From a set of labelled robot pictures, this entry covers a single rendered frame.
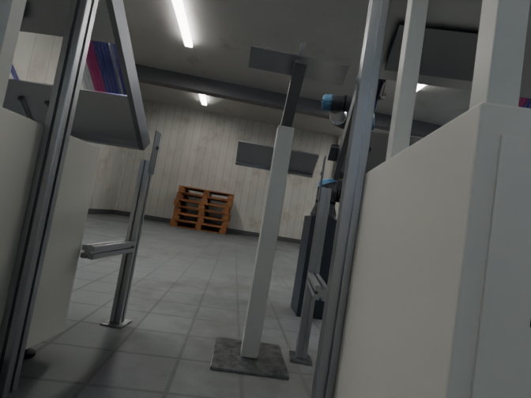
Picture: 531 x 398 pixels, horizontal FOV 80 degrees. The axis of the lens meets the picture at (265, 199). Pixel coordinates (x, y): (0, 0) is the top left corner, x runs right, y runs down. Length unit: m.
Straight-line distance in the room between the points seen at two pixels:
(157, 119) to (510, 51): 9.26
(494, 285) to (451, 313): 0.04
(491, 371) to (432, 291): 0.08
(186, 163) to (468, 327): 8.88
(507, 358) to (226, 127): 9.01
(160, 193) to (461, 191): 8.90
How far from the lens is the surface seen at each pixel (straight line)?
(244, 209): 8.88
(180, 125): 9.33
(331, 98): 1.55
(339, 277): 0.73
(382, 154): 1.24
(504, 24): 0.41
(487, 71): 0.39
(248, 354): 1.21
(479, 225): 0.34
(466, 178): 0.35
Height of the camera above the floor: 0.48
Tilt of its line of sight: 4 degrees up
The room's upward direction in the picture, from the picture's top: 9 degrees clockwise
